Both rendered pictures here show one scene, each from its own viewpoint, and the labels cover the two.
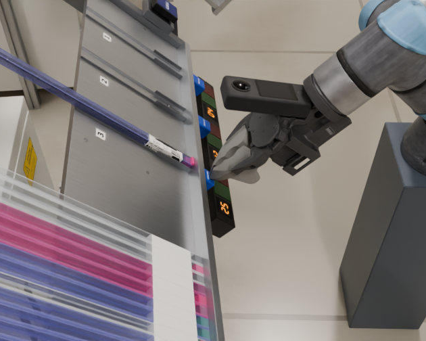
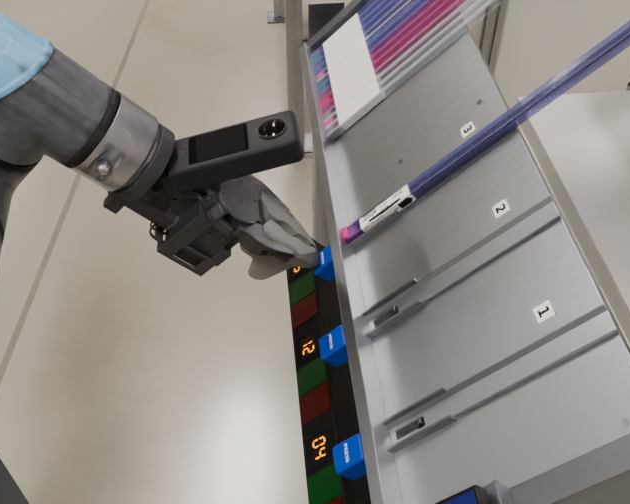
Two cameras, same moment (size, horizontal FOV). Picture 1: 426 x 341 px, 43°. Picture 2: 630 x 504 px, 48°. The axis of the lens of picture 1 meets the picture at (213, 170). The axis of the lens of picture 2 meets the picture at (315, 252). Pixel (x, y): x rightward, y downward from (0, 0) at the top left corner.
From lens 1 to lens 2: 1.04 m
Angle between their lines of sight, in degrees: 88
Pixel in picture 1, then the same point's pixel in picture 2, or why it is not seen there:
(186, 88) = (367, 375)
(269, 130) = not seen: hidden behind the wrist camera
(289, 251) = not seen: outside the picture
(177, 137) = (372, 270)
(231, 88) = (287, 118)
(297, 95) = (186, 148)
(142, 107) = (433, 247)
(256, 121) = (247, 206)
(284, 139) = not seen: hidden behind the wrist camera
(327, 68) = (138, 110)
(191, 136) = (350, 274)
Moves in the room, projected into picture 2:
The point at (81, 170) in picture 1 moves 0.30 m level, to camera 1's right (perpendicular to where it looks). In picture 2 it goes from (467, 70) to (163, 70)
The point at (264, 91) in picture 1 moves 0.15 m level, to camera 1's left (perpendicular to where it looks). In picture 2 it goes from (236, 134) to (413, 134)
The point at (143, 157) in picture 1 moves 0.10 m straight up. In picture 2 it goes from (411, 172) to (422, 82)
